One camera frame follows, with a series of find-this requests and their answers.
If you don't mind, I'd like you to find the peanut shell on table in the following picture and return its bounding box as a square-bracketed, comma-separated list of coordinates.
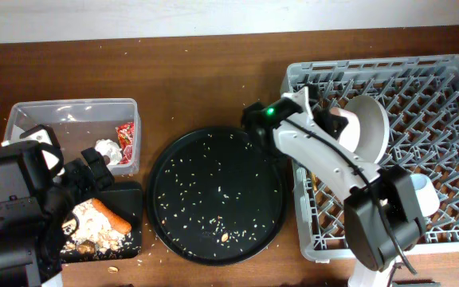
[108, 266, 119, 273]

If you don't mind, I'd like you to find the white tissue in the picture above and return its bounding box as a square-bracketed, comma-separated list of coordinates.
[95, 140, 123, 166]

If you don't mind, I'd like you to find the grey round plate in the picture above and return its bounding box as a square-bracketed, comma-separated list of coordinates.
[344, 95, 390, 163]

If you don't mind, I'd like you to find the round black tray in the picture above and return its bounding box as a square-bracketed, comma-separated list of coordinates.
[146, 127, 288, 266]

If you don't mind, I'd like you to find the red snack wrapper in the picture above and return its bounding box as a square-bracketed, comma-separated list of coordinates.
[116, 122, 135, 164]

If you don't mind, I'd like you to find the grey plastic dishwasher rack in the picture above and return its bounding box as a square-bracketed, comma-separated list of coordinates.
[281, 54, 459, 254]

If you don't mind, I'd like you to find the orange carrot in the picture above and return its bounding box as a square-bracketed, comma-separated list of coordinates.
[92, 198, 131, 235]

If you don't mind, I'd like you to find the white bowl with food scraps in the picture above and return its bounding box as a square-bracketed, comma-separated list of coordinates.
[330, 107, 360, 152]

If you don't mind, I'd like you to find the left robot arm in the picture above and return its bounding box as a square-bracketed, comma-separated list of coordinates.
[0, 140, 114, 286]

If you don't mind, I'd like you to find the clear plastic bin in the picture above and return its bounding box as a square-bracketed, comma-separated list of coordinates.
[3, 98, 141, 175]

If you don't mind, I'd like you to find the black rectangular tray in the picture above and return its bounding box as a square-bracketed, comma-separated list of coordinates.
[61, 182, 143, 263]

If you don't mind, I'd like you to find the pile of food scraps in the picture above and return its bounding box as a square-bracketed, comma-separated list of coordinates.
[61, 199, 133, 255]

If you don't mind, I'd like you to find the wooden chopstick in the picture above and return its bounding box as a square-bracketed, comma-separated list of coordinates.
[310, 172, 318, 191]

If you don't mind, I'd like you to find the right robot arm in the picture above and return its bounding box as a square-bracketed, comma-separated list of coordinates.
[241, 85, 439, 286]

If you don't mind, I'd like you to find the blue plastic cup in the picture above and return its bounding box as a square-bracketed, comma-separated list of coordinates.
[410, 173, 440, 217]

